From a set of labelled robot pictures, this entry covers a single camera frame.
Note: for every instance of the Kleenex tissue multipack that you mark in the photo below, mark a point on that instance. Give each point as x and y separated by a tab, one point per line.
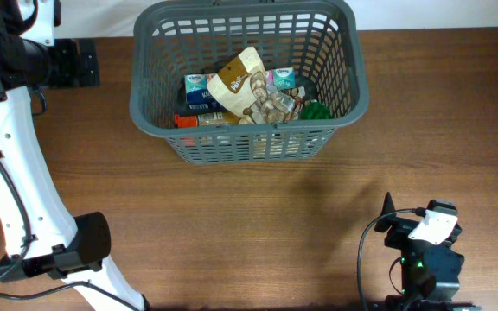
198	97

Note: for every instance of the grey plastic shopping basket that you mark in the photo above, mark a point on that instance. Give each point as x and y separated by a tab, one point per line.
318	39

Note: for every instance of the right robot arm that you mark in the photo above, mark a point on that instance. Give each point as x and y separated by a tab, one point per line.
430	269

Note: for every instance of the green lidded jar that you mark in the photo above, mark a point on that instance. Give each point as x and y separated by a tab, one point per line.
315	111

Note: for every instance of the orange spaghetti packet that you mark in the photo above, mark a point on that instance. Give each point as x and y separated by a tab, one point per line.
205	119

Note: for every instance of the white brown rice pouch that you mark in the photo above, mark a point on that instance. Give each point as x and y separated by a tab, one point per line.
298	99

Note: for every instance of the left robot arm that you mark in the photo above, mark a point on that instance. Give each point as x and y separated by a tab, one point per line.
41	236

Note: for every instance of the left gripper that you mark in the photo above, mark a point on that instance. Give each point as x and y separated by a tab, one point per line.
68	56

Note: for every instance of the white brown mushroom pouch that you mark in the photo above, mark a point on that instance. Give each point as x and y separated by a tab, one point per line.
243	88

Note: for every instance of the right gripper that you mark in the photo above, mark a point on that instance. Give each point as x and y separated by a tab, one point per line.
401	231

